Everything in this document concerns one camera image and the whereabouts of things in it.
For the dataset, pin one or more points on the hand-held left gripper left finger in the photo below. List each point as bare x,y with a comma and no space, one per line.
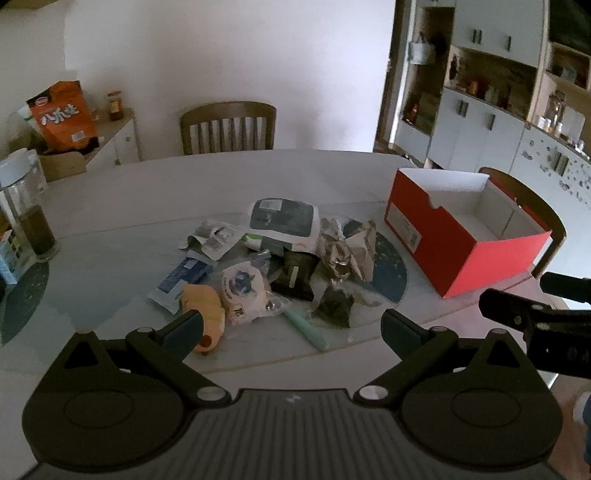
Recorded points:
184,330

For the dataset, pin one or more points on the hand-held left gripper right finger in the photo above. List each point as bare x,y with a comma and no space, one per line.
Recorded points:
397,330

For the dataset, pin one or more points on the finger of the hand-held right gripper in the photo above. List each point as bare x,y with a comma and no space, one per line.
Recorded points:
568,286
503,304

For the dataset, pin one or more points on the yellow plush toy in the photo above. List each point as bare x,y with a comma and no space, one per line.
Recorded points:
205,304

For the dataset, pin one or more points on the red shoe box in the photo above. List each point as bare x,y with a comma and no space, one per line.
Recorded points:
485,272

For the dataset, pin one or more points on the blue packet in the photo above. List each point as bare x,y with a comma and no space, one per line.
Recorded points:
180,277

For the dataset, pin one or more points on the dark green packet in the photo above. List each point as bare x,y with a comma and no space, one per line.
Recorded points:
334,307

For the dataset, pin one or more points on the round white blue-print packet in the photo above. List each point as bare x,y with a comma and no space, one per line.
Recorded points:
240,286

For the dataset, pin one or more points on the brown paper wrapper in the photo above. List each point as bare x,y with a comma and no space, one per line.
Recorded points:
364,249

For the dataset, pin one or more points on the teal stick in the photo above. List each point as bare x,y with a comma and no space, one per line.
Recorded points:
309,330

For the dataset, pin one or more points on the clear labelled small packet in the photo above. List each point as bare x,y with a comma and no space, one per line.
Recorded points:
224,245
207,229

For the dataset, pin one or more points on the silver brown wrapper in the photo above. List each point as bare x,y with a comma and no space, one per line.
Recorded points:
334,249

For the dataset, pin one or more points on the white green small packet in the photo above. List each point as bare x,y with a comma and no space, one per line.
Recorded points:
251,241

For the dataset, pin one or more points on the black packet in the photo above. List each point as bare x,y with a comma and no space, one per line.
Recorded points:
295,277

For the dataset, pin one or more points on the dark blue speckled placemat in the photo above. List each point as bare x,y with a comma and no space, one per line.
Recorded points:
23,300
390,272

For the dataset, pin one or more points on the wooden slat-back chair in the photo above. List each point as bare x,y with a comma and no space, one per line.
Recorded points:
531,198
226,110

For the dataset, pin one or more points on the tall glass jar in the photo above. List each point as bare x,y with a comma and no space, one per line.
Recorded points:
556,110

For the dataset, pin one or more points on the glass pitcher with white lid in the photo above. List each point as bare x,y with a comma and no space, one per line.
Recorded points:
32,221

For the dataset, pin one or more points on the white side cabinet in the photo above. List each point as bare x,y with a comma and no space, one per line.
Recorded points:
115,143

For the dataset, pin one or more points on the cardboard box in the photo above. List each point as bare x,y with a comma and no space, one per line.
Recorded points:
62,166

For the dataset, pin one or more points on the brown jar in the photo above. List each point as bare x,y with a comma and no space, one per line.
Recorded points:
115,106

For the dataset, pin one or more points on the orange snack bag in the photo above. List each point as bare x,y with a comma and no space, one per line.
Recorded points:
60,115

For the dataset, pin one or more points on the hanging grey bag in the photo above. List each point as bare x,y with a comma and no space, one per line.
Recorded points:
420,51

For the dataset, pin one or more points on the white wood wall cabinet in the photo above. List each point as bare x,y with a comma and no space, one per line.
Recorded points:
485,120

